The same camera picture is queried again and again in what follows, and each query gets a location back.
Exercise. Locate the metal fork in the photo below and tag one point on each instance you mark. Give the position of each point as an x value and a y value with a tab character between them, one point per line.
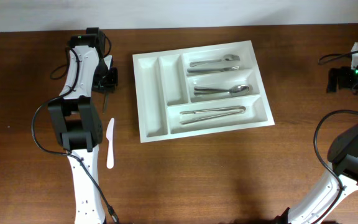
206	70
225	58

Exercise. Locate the small bent spoon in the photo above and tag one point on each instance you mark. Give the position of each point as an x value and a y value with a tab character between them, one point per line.
105	103

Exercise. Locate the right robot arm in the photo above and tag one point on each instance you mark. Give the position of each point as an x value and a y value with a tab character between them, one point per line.
340	177

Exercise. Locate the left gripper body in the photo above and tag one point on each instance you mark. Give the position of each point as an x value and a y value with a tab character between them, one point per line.
107	79

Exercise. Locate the white plastic knife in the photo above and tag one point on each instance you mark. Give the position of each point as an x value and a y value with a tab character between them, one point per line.
110	138

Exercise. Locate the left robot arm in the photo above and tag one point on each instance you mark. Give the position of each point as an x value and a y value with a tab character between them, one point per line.
75	120

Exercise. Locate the white cutlery tray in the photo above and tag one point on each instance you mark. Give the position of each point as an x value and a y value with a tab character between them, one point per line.
164	88

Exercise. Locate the metal tongs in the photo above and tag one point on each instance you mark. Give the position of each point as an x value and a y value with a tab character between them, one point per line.
217	113

